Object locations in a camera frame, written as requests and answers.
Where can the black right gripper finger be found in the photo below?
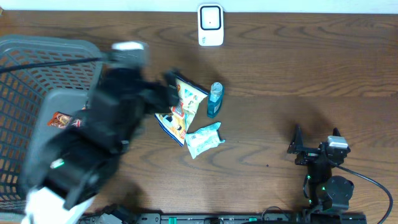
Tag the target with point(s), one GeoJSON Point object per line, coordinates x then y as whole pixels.
{"type": "Point", "coordinates": [296, 144]}
{"type": "Point", "coordinates": [336, 132]}

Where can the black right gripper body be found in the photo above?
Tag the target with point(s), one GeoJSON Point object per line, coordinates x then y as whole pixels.
{"type": "Point", "coordinates": [308, 156]}

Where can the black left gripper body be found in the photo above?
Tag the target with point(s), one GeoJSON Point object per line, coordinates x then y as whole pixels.
{"type": "Point", "coordinates": [159, 98]}

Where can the yellow snack chip bag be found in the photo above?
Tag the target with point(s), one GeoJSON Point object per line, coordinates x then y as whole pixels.
{"type": "Point", "coordinates": [176, 122]}

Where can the blue mouthwash bottle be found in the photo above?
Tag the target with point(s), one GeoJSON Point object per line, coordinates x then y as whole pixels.
{"type": "Point", "coordinates": [215, 99]}

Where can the mint green wipes pack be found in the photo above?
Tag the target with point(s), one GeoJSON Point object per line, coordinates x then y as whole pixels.
{"type": "Point", "coordinates": [203, 139]}

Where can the orange chocolate bar wrapper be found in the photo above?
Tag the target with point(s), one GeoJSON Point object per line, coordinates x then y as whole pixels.
{"type": "Point", "coordinates": [62, 120]}

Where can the grey plastic mesh basket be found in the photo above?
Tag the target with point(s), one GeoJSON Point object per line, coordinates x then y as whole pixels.
{"type": "Point", "coordinates": [30, 97]}

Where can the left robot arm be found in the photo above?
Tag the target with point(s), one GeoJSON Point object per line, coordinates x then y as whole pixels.
{"type": "Point", "coordinates": [65, 174]}

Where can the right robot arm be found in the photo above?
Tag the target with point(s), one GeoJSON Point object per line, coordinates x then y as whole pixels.
{"type": "Point", "coordinates": [328, 194]}

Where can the white barcode scanner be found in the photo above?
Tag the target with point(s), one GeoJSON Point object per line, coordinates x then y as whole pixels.
{"type": "Point", "coordinates": [210, 25]}

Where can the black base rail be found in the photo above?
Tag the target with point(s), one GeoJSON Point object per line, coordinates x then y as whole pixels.
{"type": "Point", "coordinates": [121, 215]}

